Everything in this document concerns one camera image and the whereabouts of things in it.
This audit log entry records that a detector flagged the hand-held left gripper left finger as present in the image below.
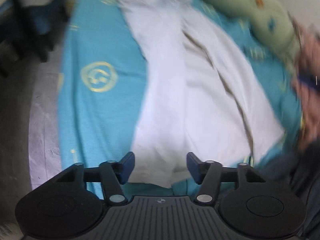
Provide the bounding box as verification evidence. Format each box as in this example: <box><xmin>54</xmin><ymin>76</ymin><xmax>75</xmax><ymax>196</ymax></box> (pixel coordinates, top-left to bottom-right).
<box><xmin>54</xmin><ymin>152</ymin><xmax>136</xmax><ymax>204</ymax></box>

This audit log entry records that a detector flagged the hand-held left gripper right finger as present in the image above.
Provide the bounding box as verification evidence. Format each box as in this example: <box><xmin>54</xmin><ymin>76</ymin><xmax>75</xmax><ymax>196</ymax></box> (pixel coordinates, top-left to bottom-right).
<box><xmin>187</xmin><ymin>152</ymin><xmax>268</xmax><ymax>204</ymax></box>

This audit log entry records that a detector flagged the white garment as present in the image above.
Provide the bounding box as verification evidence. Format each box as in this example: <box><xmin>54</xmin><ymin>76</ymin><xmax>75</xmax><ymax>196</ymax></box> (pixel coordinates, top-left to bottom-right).
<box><xmin>116</xmin><ymin>0</ymin><xmax>285</xmax><ymax>188</ymax></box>

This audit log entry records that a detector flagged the bed with teal printed sheet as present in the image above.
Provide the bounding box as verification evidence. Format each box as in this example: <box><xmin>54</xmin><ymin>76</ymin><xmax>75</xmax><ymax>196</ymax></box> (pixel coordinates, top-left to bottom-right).
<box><xmin>57</xmin><ymin>0</ymin><xmax>305</xmax><ymax>198</ymax></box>

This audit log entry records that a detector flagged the green printed plush blanket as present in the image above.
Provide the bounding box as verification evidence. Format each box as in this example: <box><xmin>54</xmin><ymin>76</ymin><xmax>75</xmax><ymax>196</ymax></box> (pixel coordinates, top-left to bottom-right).
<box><xmin>190</xmin><ymin>0</ymin><xmax>303</xmax><ymax>73</ymax></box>

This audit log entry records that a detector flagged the person's dark clothing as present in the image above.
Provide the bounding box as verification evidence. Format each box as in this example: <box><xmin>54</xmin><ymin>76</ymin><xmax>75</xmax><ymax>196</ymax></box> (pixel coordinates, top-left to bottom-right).
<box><xmin>257</xmin><ymin>137</ymin><xmax>320</xmax><ymax>240</ymax></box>

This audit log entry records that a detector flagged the blue covered chair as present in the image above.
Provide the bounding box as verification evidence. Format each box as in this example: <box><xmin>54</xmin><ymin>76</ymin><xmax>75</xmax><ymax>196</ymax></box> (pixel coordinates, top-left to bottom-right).
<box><xmin>15</xmin><ymin>0</ymin><xmax>73</xmax><ymax>63</ymax></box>

